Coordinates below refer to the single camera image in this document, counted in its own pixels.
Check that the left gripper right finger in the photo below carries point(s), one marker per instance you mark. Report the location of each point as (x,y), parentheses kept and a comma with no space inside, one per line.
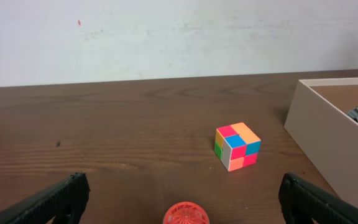
(302,202)

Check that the white cardboard box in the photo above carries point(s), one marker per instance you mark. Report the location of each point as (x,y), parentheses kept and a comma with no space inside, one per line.
(318,123)

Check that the orange lattice ball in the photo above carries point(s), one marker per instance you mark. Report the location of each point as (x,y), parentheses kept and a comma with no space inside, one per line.
(186,213)

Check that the multicoloured puzzle cube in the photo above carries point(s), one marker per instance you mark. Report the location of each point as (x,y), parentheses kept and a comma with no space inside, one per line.
(236,146)

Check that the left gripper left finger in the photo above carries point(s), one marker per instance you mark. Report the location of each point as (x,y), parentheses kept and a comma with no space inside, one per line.
(63,202)

